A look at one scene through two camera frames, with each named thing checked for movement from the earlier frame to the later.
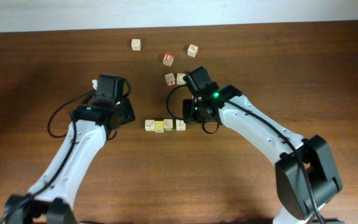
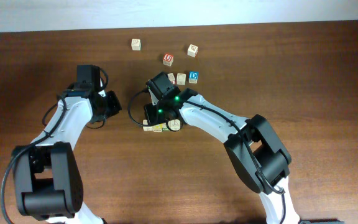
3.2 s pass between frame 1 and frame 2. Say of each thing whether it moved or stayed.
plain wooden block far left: stayed
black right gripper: moved
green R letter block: stayed
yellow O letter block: stayed
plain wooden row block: stayed
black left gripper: moved
